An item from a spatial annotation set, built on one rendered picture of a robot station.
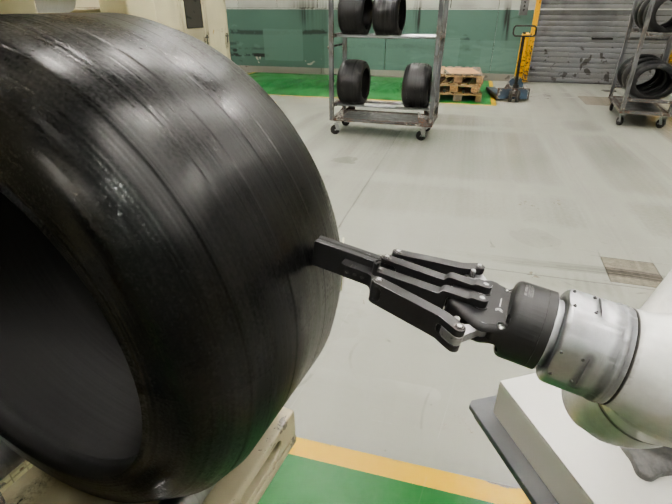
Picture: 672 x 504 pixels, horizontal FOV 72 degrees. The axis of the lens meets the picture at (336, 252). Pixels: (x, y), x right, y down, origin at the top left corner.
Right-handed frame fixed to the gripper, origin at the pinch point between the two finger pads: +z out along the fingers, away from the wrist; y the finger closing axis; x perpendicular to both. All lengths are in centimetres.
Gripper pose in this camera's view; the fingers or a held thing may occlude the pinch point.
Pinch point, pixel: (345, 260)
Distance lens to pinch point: 48.4
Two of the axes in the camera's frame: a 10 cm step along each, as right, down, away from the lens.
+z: -9.1, -3.2, 2.8
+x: -1.4, 8.5, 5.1
